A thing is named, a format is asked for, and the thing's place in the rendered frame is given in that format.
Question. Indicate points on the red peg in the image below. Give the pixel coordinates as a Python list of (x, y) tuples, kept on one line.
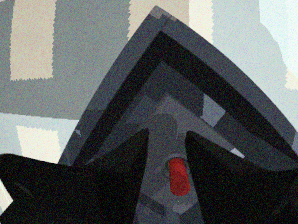
[(179, 182)]

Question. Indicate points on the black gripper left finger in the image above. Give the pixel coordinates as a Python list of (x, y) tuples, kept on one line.
[(103, 192)]

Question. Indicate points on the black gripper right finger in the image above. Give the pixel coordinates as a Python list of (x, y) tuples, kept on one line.
[(232, 190)]

